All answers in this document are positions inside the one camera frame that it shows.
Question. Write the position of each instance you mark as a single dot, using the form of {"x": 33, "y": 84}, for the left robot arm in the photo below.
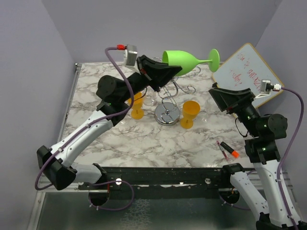
{"x": 56, "y": 162}

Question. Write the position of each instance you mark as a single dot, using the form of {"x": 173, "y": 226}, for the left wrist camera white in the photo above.
{"x": 130, "y": 57}

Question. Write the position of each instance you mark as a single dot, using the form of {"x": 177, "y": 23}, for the right orange plastic goblet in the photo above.
{"x": 190, "y": 110}

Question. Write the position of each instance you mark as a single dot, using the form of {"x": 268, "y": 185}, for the green plastic wine glass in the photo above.
{"x": 188, "y": 62}

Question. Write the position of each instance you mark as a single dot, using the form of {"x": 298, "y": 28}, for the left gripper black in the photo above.
{"x": 159, "y": 73}

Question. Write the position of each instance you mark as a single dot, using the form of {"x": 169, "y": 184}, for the black front rail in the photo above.
{"x": 162, "y": 183}

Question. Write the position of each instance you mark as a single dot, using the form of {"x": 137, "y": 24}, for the red pen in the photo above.
{"x": 222, "y": 150}

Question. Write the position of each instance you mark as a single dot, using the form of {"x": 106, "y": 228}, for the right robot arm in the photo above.
{"x": 274, "y": 210}

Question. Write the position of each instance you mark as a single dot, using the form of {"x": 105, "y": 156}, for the clear wine glass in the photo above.
{"x": 149, "y": 98}
{"x": 209, "y": 110}

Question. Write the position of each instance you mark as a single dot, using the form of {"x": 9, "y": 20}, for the left orange plastic goblet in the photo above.
{"x": 136, "y": 111}

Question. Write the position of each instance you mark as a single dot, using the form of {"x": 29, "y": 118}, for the black orange highlighter marker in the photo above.
{"x": 230, "y": 149}

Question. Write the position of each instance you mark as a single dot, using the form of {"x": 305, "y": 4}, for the orange plastic goblet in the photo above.
{"x": 136, "y": 111}
{"x": 190, "y": 110}

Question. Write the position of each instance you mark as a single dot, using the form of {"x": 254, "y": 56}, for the small whiteboard yellow frame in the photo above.
{"x": 244, "y": 69}

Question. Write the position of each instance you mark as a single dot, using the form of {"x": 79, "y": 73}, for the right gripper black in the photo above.
{"x": 226, "y": 98}

